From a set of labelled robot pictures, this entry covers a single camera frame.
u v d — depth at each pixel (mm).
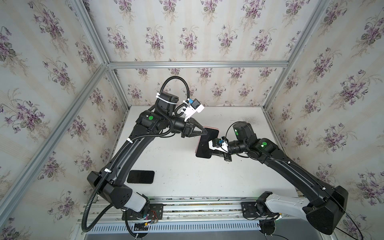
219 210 750
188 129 523
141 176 1629
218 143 554
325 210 373
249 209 733
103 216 423
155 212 719
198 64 1006
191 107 537
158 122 465
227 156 604
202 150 593
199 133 575
